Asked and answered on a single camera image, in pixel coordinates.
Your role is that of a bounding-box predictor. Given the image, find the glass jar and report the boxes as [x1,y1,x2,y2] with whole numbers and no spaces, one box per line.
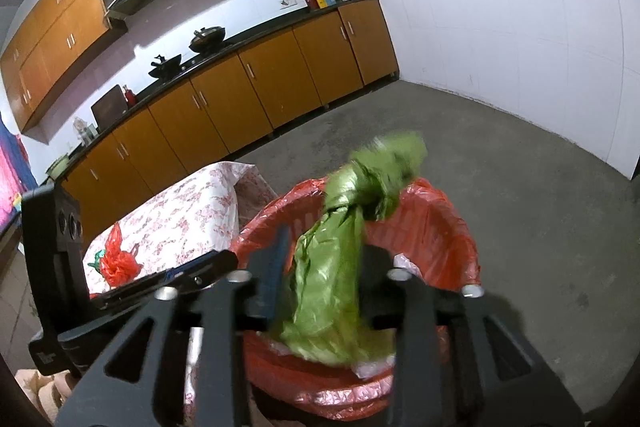
[73,116,96,146]

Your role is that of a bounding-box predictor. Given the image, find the green basin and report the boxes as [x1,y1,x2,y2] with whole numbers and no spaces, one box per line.
[46,154,71,178]

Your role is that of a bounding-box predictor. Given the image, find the wooden wall cabinets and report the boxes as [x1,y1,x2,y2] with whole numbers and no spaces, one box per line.
[0,0,337,134]

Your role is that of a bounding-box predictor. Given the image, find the brown cutting board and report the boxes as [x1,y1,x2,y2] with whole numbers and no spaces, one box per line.
[90,84,129,133]

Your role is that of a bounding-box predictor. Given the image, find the table with floral tablecloth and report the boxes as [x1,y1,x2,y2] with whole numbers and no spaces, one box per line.
[82,161,281,418]

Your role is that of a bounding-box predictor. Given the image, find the wooden base cabinets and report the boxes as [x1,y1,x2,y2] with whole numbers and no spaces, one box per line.
[59,0,400,239]

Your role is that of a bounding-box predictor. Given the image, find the pink and blue hanging cloth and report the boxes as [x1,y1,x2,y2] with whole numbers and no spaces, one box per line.
[0,116,39,229]

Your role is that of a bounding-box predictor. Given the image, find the person's left hand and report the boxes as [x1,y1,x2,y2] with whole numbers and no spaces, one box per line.
[14,368,77,427]

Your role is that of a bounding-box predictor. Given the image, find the black wok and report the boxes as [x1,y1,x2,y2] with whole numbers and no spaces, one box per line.
[148,54,184,78]

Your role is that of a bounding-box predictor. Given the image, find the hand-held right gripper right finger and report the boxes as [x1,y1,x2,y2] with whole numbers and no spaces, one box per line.
[357,243,584,427]

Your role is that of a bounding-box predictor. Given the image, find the small white plastic bag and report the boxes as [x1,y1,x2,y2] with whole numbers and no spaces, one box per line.
[392,254,427,281]

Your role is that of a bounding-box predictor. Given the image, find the red plastic bag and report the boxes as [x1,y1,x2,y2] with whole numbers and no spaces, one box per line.
[97,222,142,286]

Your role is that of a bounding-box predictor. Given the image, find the green plastic bag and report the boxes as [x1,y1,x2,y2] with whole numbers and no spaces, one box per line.
[270,130,429,368]

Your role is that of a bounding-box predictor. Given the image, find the orange lined waste basket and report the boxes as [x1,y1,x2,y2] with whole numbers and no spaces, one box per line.
[230,177,484,421]

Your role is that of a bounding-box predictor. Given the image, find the black kitchen countertop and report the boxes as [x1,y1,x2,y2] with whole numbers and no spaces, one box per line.
[44,0,379,182]

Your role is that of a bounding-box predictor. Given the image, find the black pot with lid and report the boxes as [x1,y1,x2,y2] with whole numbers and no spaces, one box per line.
[188,25,226,53]

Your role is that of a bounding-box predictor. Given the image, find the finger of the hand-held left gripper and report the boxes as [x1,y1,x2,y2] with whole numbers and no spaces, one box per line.
[89,251,239,311]

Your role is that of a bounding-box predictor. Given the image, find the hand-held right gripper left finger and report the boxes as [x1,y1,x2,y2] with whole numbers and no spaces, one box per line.
[55,226,297,427]

